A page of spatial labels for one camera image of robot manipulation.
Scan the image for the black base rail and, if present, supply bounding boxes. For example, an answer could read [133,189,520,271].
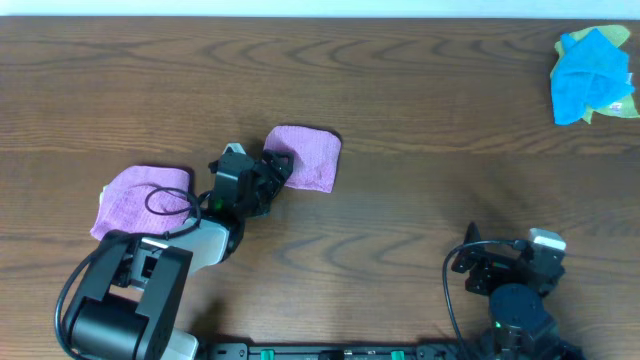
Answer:
[195,337,484,360]

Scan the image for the left black camera cable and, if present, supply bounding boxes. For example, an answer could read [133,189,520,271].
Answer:
[53,186,211,360]

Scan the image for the yellow-green microfiber cloth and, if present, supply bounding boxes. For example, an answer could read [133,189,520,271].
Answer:
[549,24,640,125]

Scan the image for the right black camera cable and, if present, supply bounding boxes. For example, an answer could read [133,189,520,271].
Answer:
[441,239,529,360]

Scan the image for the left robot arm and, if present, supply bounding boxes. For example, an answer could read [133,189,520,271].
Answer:
[54,143,294,360]

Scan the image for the green cloth under stack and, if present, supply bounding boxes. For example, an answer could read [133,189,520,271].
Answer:
[99,185,108,205]

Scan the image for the purple microfiber cloth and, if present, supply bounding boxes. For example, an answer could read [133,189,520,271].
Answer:
[264,125,342,193]

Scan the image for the folded purple cloth stack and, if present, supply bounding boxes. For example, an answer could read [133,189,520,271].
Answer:
[90,166,190,240]

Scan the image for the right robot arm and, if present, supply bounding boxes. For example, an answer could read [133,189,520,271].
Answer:
[442,223,585,360]

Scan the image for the blue microfiber cloth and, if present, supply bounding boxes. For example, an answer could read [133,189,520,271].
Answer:
[550,27,636,126]

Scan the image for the black camera cable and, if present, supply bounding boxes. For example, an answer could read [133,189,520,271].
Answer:
[53,186,211,360]
[441,239,529,360]

